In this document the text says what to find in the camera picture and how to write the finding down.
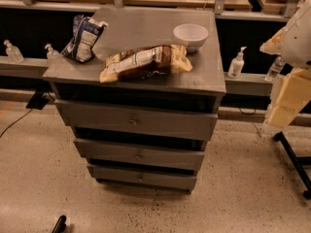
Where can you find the yellow brown chip bag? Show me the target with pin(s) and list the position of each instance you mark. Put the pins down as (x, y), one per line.
(144, 63)

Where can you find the clear water bottle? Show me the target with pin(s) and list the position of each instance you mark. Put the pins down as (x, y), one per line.
(275, 68)

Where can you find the black object bottom edge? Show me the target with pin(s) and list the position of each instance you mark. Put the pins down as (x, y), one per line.
(60, 225)

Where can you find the clear pump bottle near cabinet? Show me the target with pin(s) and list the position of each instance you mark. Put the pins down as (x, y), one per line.
(52, 54)

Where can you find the black stand leg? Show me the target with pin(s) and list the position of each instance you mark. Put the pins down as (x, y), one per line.
(299, 162)

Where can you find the grey drawer cabinet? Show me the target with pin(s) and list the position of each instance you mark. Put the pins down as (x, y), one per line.
(198, 91)

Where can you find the grey middle drawer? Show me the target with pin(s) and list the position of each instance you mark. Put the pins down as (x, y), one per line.
(136, 154)

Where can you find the grey top drawer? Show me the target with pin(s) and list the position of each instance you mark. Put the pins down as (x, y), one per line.
(166, 123)

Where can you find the white bowl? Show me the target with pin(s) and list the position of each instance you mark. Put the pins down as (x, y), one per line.
(192, 36)

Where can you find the black floor box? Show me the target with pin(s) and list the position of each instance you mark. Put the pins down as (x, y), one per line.
(38, 101)

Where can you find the blue white snack bag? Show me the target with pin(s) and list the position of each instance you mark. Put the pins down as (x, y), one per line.
(86, 32)

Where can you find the grey shelf rail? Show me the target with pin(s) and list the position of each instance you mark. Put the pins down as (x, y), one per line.
(28, 74)

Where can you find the grey bottom drawer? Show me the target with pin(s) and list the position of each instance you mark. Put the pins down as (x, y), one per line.
(170, 180)

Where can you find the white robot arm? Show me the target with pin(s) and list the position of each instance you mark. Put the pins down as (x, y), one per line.
(297, 51)

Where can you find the white pump bottle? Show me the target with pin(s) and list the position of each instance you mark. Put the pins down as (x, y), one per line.
(236, 64)

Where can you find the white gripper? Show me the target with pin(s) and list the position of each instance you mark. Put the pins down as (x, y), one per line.
(297, 46)

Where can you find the grey drawer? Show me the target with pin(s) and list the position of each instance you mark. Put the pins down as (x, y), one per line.
(170, 180)
(166, 123)
(136, 154)

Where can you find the clear pump bottle far left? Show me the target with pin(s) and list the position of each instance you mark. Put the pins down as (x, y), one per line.
(13, 52)

